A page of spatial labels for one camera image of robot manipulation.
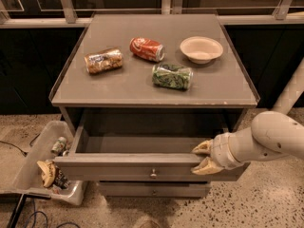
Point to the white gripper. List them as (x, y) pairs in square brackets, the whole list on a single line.
[(221, 152)]

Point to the grey top drawer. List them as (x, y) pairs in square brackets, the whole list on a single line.
[(112, 157)]

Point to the grey drawer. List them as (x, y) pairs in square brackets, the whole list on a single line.
[(112, 157), (154, 189)]

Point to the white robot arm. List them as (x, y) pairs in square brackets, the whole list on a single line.
[(272, 135)]

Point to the grey drawer cabinet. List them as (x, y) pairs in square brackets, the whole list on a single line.
[(124, 101)]

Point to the grey bottom drawer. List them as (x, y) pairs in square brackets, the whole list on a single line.
[(154, 189)]

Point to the green patterned can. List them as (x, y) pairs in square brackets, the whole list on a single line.
[(172, 76)]

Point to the white paper bowl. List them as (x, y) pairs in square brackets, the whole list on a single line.
[(201, 50)]

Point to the red soda can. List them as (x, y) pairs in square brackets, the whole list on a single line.
[(147, 49)]

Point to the gold crushed can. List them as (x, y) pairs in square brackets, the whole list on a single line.
[(104, 60)]

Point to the small can in bin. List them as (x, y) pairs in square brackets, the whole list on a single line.
[(59, 146)]

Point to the dark blue snack wrapper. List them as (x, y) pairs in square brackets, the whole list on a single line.
[(61, 180)]

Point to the tan crumpled paper bag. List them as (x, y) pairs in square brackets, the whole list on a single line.
[(48, 172)]

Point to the clear plastic bin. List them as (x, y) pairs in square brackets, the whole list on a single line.
[(24, 177)]

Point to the black bar on floor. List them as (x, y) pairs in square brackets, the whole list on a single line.
[(19, 201)]

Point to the metal railing frame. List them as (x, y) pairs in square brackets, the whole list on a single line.
[(20, 14)]

